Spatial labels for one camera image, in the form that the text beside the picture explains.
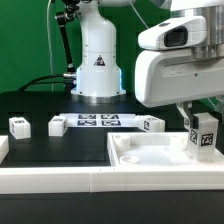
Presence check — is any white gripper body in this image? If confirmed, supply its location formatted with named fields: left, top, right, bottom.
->
left=135, top=16, right=224, bottom=107

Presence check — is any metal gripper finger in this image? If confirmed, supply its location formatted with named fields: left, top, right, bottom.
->
left=176, top=101, right=199, bottom=130
left=211, top=95, right=224, bottom=118

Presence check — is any white square table top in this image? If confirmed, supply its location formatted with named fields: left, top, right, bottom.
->
left=107, top=132, right=224, bottom=166

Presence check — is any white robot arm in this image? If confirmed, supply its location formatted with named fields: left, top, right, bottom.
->
left=72, top=0, right=224, bottom=129

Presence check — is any white marker base plate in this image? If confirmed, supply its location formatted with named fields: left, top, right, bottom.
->
left=61, top=113, right=137, bottom=127

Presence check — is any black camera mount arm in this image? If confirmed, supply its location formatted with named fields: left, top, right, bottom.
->
left=55, top=0, right=80, bottom=94

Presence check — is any thin white cable left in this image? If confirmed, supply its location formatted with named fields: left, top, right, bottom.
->
left=46, top=0, right=56, bottom=92

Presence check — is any black cable bundle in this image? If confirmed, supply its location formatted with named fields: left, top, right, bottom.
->
left=17, top=73, right=77, bottom=93

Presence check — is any white U-shaped obstacle wall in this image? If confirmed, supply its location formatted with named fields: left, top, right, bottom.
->
left=0, top=133, right=224, bottom=195

